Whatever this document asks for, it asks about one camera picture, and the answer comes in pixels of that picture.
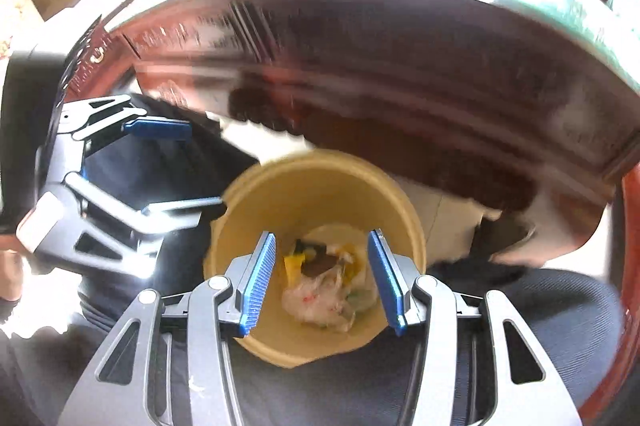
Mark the yellow cellophane wrapper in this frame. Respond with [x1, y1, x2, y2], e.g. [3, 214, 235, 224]
[340, 243, 368, 282]

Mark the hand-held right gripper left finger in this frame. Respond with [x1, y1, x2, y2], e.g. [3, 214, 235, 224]
[60, 231, 278, 426]

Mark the black foam block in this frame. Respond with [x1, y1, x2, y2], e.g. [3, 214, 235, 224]
[300, 241, 346, 279]

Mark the white foam block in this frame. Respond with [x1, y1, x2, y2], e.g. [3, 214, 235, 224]
[287, 223, 381, 312]

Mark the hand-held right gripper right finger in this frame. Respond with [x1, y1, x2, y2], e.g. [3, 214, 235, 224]
[367, 228, 583, 426]

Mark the yellow trash bin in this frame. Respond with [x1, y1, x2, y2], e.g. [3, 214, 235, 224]
[202, 149, 427, 369]

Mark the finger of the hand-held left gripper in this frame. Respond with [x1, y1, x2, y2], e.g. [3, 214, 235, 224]
[17, 171, 224, 279]
[59, 93, 193, 147]

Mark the yellow carton box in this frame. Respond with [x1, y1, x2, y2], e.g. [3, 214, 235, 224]
[284, 253, 307, 287]

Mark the clear plastic bag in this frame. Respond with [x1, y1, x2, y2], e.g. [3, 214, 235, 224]
[281, 268, 358, 332]

